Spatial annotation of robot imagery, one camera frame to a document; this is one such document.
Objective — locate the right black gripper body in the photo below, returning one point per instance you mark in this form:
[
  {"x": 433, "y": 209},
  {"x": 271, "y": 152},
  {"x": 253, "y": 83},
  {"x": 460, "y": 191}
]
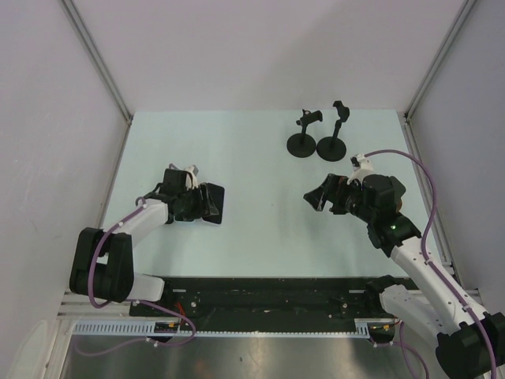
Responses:
[{"x": 349, "y": 198}]

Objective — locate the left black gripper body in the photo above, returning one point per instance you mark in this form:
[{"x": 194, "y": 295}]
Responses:
[{"x": 191, "y": 204}]

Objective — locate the black-screen blue-edged phone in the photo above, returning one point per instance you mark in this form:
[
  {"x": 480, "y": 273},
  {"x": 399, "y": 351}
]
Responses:
[{"x": 216, "y": 196}]

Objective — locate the black phone stand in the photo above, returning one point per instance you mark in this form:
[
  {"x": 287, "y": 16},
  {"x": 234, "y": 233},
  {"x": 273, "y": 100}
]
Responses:
[
  {"x": 333, "y": 149},
  {"x": 302, "y": 145}
]

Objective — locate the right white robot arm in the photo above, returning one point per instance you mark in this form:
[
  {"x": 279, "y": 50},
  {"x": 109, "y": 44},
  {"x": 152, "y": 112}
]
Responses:
[{"x": 467, "y": 339}]

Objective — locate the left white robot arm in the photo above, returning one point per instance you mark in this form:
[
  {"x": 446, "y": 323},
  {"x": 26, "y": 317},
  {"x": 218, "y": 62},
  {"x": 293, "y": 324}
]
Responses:
[{"x": 103, "y": 268}]

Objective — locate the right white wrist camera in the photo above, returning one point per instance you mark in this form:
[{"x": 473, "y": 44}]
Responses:
[{"x": 362, "y": 167}]

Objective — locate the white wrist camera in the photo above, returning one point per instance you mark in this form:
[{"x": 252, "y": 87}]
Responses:
[
  {"x": 362, "y": 167},
  {"x": 181, "y": 180}
]

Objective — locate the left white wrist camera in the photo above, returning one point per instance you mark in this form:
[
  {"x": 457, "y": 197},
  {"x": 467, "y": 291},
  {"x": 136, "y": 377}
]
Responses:
[{"x": 181, "y": 180}]

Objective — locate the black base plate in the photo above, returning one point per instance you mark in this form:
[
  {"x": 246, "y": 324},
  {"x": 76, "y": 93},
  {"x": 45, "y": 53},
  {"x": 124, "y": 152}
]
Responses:
[{"x": 278, "y": 303}]

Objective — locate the left aluminium frame post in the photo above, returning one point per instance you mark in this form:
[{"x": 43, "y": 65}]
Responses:
[{"x": 83, "y": 33}]

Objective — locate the aluminium frame post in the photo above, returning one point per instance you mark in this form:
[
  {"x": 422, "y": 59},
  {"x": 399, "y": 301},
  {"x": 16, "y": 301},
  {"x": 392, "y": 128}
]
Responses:
[
  {"x": 83, "y": 33},
  {"x": 443, "y": 51}
]

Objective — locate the grey slotted cable duct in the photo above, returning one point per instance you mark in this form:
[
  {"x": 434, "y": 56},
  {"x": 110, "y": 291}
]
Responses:
[{"x": 355, "y": 329}]

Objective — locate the right aluminium frame post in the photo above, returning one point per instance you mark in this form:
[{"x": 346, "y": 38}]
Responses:
[{"x": 443, "y": 51}]

